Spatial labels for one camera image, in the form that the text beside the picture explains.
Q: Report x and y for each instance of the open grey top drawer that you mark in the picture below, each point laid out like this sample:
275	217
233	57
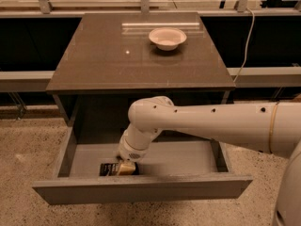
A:
177	167

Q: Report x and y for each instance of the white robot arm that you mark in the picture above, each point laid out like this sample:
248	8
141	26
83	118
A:
268	127

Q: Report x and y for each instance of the metal railing frame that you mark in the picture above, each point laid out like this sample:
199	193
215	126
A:
141	0

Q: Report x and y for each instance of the white paper bowl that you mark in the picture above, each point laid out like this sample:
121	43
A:
167	38

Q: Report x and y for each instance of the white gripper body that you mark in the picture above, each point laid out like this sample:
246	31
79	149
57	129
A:
131	153

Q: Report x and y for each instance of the black rxbar chocolate wrapper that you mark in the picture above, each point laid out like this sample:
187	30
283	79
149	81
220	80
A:
110	169

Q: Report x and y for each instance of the grey cabinet with counter top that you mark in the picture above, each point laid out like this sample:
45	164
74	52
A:
111	54

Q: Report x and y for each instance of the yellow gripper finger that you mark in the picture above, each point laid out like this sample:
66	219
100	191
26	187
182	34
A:
126	168

